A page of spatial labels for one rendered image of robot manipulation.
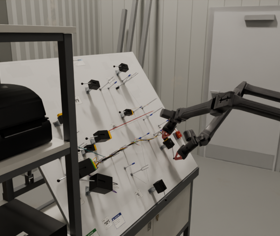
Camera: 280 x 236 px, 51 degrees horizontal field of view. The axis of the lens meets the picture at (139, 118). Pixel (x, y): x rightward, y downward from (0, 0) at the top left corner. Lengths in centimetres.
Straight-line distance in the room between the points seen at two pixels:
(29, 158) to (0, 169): 9
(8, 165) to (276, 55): 369
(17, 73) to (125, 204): 88
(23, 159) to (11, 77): 69
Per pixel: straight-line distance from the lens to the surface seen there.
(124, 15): 463
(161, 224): 204
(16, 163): 96
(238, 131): 443
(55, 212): 191
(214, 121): 196
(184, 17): 449
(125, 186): 167
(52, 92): 165
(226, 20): 427
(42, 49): 415
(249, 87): 207
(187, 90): 453
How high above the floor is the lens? 183
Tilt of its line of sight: 16 degrees down
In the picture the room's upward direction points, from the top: 1 degrees clockwise
